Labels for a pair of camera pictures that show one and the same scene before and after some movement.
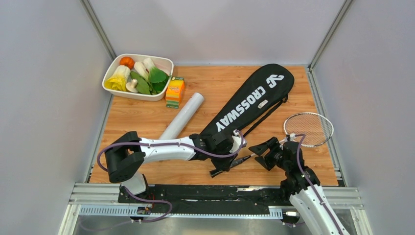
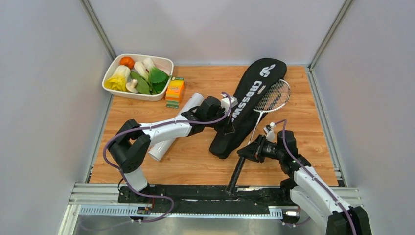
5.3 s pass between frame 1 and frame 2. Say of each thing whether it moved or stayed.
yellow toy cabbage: stayed
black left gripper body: moved
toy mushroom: stayed
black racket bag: moved
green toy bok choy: stayed
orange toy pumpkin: stayed
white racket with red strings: moved
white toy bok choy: stayed
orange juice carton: stayed
